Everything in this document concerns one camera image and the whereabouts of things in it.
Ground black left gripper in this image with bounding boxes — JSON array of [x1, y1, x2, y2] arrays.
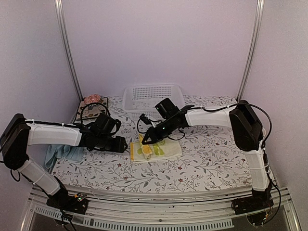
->
[[96, 134, 128, 153]]

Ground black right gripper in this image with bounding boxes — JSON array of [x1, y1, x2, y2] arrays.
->
[[141, 117, 175, 145]]

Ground green and white towel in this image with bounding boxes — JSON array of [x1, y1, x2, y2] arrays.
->
[[130, 133, 182, 163]]

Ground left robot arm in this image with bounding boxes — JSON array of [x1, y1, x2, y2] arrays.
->
[[0, 113, 128, 209]]

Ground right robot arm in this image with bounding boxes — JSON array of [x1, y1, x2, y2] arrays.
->
[[139, 98, 272, 210]]

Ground floral embroidered placemat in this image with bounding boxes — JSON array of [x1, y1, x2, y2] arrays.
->
[[73, 97, 109, 123]]

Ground white plastic basket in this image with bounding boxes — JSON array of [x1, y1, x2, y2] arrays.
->
[[122, 85, 185, 121]]

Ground light blue towel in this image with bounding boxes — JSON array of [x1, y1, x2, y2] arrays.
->
[[44, 144, 83, 169]]

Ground floral patterned tablecloth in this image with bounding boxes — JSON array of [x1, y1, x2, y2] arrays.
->
[[51, 95, 274, 193]]

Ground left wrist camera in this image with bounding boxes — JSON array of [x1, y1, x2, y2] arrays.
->
[[92, 114, 122, 135]]

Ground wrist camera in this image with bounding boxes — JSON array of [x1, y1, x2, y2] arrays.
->
[[155, 98, 179, 119], [92, 114, 122, 135]]

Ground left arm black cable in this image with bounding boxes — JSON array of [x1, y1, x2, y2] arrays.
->
[[80, 102, 113, 128]]

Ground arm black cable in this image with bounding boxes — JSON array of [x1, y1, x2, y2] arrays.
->
[[80, 102, 113, 128], [247, 102, 274, 150]]

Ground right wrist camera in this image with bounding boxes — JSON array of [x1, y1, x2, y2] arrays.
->
[[155, 98, 179, 119]]

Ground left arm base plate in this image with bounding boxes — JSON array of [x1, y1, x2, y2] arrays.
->
[[46, 192, 89, 215]]

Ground aluminium front rail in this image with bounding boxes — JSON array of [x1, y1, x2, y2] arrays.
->
[[20, 185, 301, 231]]

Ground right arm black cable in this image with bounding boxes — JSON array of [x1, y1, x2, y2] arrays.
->
[[247, 102, 274, 150]]

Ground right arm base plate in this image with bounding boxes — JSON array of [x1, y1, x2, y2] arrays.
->
[[231, 196, 274, 215]]

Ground left aluminium frame post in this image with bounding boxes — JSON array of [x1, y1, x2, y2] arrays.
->
[[54, 0, 83, 101]]

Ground aluminium frame post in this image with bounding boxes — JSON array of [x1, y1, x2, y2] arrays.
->
[[236, 0, 265, 101], [54, 0, 83, 101]]

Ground right aluminium frame post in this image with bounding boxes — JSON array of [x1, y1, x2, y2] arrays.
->
[[236, 0, 265, 101]]

